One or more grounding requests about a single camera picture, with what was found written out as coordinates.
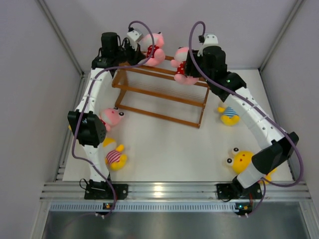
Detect brown wooden shelf rack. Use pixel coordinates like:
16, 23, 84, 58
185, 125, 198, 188
112, 56, 209, 128

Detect aluminium front rail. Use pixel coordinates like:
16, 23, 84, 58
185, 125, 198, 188
40, 181, 312, 202

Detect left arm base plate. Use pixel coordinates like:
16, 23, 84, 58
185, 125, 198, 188
84, 183, 129, 200

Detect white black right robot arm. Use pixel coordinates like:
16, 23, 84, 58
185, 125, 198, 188
185, 46, 300, 199

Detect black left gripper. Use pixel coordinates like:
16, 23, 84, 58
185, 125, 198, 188
113, 39, 145, 68

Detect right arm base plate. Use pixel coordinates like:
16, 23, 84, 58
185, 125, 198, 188
216, 183, 263, 201

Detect perforated grey cable duct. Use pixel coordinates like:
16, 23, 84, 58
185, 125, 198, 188
48, 201, 304, 212

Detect yellow pink-striped toy right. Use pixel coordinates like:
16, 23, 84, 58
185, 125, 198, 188
224, 147, 276, 189

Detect yellow blue-striped toy right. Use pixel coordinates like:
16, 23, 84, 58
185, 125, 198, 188
217, 107, 240, 126

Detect yellow pink-striped toy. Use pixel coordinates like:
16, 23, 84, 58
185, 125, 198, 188
103, 137, 128, 171
224, 147, 276, 189

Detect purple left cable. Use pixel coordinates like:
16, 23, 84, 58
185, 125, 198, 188
71, 20, 153, 217

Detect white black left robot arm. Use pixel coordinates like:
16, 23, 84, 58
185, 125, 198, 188
67, 30, 145, 199

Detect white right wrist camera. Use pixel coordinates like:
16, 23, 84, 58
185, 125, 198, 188
198, 33, 219, 50

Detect yellow pink-striped toy left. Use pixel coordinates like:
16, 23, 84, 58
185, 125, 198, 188
103, 137, 128, 171

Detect pink red-dotted toy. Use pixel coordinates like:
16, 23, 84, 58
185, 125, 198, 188
141, 32, 165, 67
170, 47, 199, 85
100, 107, 125, 131

